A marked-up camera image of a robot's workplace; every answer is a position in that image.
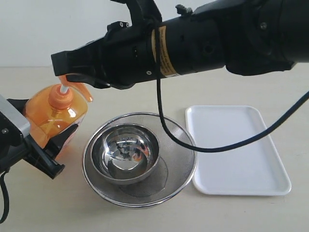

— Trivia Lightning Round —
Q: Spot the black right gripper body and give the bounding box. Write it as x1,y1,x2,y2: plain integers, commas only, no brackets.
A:
93,17,225,89

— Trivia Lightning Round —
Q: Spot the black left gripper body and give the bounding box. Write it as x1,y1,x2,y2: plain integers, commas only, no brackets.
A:
0,114,65,179

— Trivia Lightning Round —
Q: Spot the orange dish soap pump bottle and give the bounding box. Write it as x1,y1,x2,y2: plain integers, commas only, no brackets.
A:
23,75,93,148

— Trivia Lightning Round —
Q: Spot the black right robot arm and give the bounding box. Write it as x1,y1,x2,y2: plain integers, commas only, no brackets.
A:
51,0,309,89

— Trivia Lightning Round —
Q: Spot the small stainless steel bowl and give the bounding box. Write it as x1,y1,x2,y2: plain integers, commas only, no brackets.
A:
90,123,160,185

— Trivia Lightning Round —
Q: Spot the steel mesh strainer basket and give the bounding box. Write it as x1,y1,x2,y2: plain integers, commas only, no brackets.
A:
82,112,197,208

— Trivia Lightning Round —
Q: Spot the white rectangular plastic tray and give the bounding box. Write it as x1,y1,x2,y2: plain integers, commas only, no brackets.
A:
185,105,292,196

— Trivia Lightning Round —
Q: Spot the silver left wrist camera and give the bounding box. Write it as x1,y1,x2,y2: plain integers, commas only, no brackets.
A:
0,95,30,144

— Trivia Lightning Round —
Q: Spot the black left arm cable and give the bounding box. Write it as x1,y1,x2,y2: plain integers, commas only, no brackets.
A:
0,169,11,217

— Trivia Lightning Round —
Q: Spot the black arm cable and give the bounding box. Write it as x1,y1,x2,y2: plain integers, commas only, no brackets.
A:
151,20,309,153
0,169,11,217

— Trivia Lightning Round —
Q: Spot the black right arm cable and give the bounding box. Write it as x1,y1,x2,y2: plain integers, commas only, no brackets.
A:
151,20,309,153

